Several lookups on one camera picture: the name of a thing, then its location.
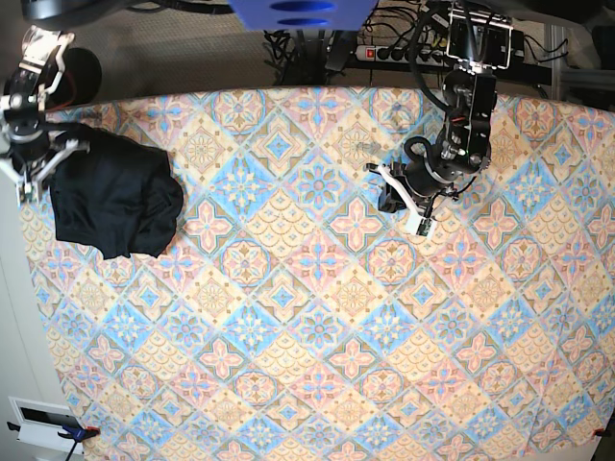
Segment white power strip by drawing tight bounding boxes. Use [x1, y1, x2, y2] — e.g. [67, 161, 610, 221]
[355, 45, 448, 66]

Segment black t-shirt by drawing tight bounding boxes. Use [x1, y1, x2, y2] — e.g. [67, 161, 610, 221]
[49, 123, 184, 259]

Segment black clamp bottom right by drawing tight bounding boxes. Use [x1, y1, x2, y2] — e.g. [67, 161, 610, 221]
[593, 428, 613, 438]

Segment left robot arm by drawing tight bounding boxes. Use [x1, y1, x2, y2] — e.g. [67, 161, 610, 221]
[365, 1, 512, 237]

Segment black round stool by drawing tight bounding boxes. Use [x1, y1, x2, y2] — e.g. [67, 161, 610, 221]
[52, 48, 102, 107]

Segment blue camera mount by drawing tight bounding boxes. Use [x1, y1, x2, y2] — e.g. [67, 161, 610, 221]
[229, 0, 378, 32]

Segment patterned colourful tablecloth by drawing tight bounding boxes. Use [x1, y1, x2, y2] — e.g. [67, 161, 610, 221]
[20, 88, 614, 460]

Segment white wall vent box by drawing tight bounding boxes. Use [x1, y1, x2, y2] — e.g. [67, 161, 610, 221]
[7, 397, 80, 454]

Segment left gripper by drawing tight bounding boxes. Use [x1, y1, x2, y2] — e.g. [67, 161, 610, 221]
[364, 134, 481, 237]

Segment blue clamp bottom left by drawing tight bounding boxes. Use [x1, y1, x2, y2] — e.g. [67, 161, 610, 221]
[6, 421, 100, 443]

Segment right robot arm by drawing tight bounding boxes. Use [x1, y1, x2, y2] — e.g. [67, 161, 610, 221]
[1, 26, 89, 205]

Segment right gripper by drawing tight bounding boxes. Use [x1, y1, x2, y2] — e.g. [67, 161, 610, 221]
[0, 120, 90, 205]

